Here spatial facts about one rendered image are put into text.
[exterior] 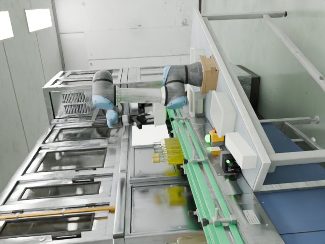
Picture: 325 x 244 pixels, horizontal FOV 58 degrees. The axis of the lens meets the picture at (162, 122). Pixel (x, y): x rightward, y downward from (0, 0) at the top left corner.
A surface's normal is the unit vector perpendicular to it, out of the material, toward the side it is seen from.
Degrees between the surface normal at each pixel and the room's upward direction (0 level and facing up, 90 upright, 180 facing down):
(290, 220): 90
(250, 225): 90
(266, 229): 90
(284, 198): 90
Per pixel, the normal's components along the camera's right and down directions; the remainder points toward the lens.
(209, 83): 0.10, 0.67
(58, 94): 0.09, 0.37
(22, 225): -0.04, -0.92
